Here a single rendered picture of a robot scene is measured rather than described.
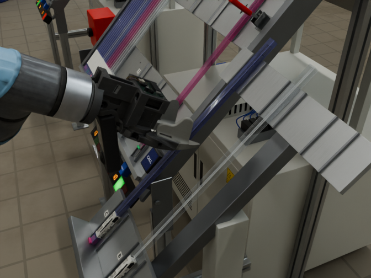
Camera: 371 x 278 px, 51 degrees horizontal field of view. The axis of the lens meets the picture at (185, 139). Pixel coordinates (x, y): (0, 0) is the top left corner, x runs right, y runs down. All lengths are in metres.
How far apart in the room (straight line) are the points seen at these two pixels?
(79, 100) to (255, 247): 0.89
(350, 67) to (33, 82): 0.72
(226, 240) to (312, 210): 0.60
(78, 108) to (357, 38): 0.65
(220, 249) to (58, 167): 1.57
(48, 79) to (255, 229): 0.85
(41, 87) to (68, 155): 1.71
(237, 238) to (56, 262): 1.13
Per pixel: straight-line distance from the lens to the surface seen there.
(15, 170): 2.25
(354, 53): 1.00
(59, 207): 1.96
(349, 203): 1.47
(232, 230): 0.70
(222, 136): 1.24
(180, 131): 0.65
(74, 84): 0.57
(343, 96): 1.04
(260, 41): 0.86
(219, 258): 0.75
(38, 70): 0.56
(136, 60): 1.21
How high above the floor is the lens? 1.34
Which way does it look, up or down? 36 degrees down
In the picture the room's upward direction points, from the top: straight up
